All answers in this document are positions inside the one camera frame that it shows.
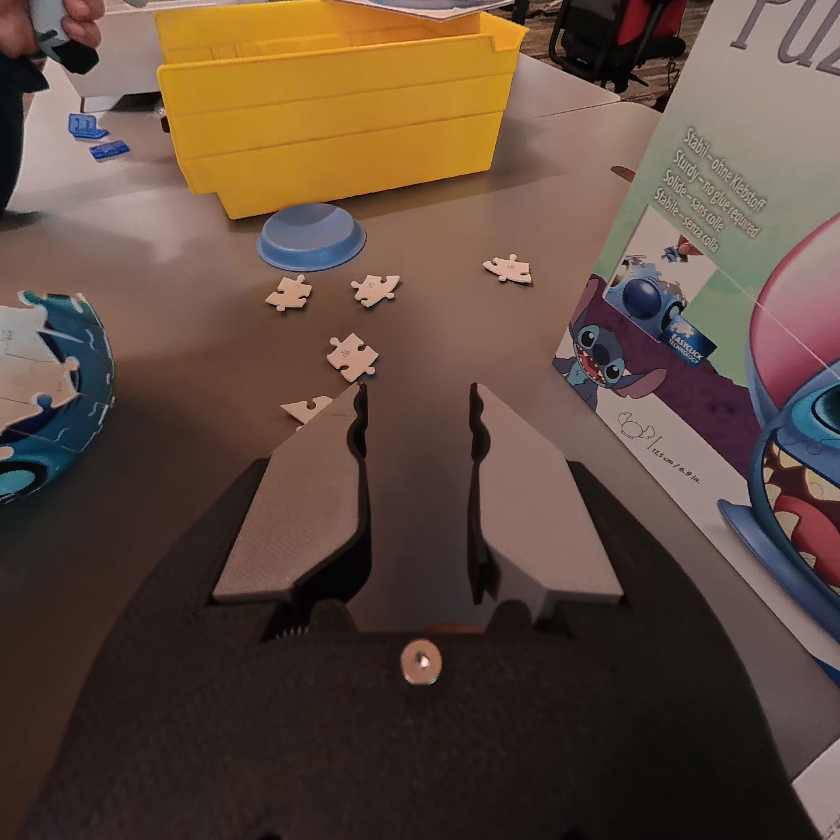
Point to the printed paper sheet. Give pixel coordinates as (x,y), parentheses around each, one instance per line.
(426,8)

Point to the person's left forearm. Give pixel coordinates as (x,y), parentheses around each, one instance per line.
(19,131)

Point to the white puzzle piece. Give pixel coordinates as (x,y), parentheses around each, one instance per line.
(289,293)
(508,268)
(305,410)
(375,289)
(352,358)

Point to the yellow plastic bin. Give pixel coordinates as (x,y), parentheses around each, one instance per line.
(328,98)

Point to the printed cardboard puzzle box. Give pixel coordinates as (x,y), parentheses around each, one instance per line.
(722,262)

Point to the blue round plastic stand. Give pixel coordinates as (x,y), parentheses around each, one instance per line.
(308,229)

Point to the person's left hand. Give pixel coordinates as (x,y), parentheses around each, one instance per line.
(82,19)

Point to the blue and white puzzle ball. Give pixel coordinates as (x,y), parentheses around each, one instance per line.
(33,394)

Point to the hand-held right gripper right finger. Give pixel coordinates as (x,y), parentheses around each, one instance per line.
(538,525)

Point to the cream board stand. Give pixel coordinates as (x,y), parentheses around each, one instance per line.
(118,59)

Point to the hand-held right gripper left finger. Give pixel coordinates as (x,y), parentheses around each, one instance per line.
(295,518)

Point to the red and black chair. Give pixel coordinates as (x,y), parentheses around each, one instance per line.
(617,33)

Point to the small blue plastic part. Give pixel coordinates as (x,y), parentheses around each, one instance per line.
(85,124)
(109,152)

